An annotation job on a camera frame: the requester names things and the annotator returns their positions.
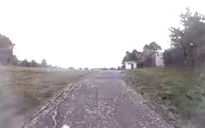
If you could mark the small white building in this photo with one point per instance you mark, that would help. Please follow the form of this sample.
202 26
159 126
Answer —
130 65

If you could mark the grey cracked asphalt path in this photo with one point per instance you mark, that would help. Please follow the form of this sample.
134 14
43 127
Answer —
100 100

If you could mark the group of trees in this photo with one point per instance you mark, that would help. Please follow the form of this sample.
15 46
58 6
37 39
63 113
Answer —
141 55

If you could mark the distant row of trees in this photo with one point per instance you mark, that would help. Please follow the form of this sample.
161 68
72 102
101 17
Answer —
35 63

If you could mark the green grass verge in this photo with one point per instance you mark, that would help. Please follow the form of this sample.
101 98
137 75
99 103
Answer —
166 86

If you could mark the dry grass field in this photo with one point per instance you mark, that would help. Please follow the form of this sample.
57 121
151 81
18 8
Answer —
30 83

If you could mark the large dark tree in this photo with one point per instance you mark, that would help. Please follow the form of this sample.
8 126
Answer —
193 40

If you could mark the dark tree clump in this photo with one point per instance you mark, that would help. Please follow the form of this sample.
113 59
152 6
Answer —
0 50

